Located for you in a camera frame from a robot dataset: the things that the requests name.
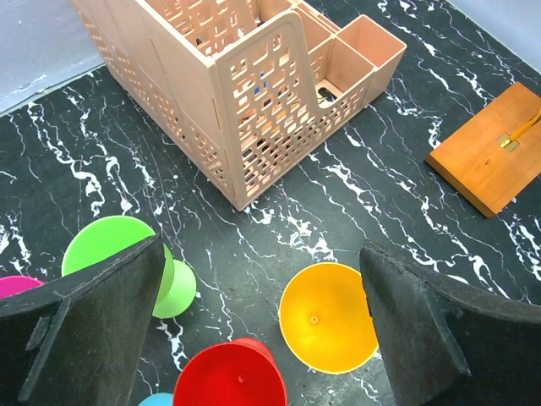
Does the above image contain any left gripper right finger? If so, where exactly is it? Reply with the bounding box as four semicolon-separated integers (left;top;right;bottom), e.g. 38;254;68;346
359;239;540;405

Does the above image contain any red plastic wine glass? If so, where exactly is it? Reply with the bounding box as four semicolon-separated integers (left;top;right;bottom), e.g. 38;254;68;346
172;337;288;406

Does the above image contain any blue plastic wine glass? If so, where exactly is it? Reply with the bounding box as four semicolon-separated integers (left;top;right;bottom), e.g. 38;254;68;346
138;392;173;406

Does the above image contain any peach plastic file organizer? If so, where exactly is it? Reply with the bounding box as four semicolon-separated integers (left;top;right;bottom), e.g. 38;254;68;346
74;1;407;210

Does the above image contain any magenta plastic wine glass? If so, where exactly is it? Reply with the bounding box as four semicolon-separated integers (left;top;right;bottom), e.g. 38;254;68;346
0;275;44;299

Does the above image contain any orange yellow wine glass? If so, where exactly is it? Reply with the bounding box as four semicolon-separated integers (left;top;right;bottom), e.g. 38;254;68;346
278;262;379;375

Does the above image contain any green plastic wine glass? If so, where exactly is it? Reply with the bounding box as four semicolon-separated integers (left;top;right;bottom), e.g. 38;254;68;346
61;215;196;319

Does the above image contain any gold wire wooden glass rack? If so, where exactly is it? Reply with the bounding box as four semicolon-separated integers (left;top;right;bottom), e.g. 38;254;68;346
425;82;540;217

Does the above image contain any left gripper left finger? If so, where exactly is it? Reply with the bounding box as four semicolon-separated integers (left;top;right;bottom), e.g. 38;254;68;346
1;236;165;405

